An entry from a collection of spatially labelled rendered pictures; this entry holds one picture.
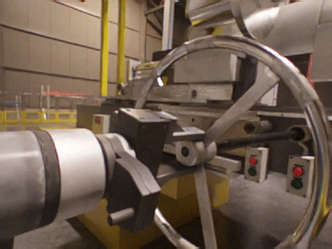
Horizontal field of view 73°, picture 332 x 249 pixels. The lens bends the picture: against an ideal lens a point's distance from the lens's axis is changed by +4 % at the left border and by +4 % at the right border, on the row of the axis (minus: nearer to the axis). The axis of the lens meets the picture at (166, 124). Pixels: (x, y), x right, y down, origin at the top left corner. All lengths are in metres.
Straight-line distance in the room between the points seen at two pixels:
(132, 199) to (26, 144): 0.10
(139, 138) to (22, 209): 0.12
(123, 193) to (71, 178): 0.05
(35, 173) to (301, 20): 1.20
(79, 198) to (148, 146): 0.10
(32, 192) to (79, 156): 0.04
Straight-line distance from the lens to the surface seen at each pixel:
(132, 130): 0.26
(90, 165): 0.22
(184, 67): 1.40
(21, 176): 0.20
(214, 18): 1.14
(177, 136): 0.32
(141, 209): 0.21
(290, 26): 1.27
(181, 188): 1.22
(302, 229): 0.33
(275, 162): 1.12
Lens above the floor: 0.94
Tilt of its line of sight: 5 degrees down
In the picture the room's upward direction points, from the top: 3 degrees clockwise
